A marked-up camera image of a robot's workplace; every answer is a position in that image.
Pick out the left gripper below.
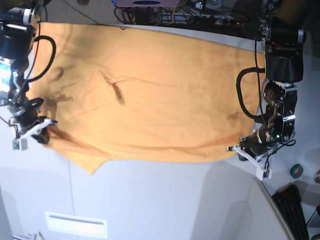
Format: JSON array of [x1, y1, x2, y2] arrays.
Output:
[[238, 129, 277, 162]]

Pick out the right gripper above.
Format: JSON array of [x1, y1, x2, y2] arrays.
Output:
[[8, 97, 50, 145]]

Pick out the yellow orange t-shirt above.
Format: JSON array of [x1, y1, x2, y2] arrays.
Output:
[[27, 22, 265, 174]]

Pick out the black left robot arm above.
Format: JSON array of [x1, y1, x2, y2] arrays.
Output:
[[236, 10, 306, 162]]

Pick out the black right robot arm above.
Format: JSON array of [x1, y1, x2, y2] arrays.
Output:
[[0, 0, 57, 151]]

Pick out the white partition panel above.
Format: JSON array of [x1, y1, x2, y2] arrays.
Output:
[[191, 161, 295, 240]]

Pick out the green tape roll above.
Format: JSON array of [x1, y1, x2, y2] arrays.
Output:
[[290, 163, 304, 179]]

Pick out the black keyboard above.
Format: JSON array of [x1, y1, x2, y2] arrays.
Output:
[[272, 184, 309, 240]]

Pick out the metal knob at edge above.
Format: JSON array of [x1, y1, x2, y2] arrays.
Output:
[[314, 170, 320, 184]]

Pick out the white rectangular table inset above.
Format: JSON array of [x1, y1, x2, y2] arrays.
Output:
[[44, 212, 108, 239]]

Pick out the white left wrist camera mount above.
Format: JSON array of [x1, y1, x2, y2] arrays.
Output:
[[226, 145, 274, 181]]

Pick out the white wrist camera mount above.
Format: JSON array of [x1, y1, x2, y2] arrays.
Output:
[[12, 117, 58, 151], [226, 145, 274, 181]]

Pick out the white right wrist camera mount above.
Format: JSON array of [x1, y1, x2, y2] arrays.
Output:
[[12, 117, 58, 151]]

